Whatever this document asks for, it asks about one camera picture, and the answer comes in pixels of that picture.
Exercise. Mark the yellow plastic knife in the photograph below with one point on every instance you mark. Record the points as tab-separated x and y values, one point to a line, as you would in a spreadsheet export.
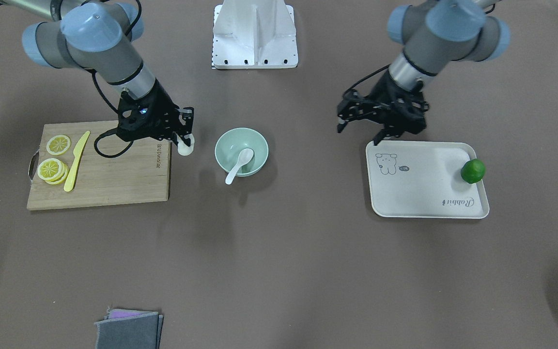
77	153

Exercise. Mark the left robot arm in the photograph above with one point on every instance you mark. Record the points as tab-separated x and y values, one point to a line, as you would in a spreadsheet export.
433	34

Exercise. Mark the metal cutting board handle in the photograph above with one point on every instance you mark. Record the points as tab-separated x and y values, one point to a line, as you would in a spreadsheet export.
33	165

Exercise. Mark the cream rabbit tray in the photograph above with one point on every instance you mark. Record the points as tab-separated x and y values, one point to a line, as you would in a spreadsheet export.
416	179

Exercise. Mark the green lime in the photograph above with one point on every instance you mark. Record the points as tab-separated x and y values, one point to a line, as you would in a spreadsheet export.
473	171

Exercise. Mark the grey folded cloth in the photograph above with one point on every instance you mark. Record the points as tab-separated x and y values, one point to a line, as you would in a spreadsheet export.
129	329

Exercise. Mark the lemon slice stack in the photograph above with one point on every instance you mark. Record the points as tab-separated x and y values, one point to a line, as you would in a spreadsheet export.
53	171

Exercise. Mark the bamboo cutting board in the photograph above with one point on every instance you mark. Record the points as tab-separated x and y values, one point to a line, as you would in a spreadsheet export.
141	175

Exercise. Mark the white steamed bun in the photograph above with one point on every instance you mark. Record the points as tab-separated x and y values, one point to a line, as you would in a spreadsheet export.
185	146

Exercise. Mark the white ceramic spoon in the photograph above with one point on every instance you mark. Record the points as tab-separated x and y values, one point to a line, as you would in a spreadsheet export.
244	157

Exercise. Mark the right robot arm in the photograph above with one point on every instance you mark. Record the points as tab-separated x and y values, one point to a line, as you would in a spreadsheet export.
97	36

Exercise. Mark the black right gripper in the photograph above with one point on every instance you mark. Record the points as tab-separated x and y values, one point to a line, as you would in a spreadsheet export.
164	107

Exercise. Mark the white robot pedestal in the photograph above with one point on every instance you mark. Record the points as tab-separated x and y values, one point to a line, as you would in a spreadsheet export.
254	34

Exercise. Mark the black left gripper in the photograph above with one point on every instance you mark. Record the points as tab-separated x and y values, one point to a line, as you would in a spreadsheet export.
383	96

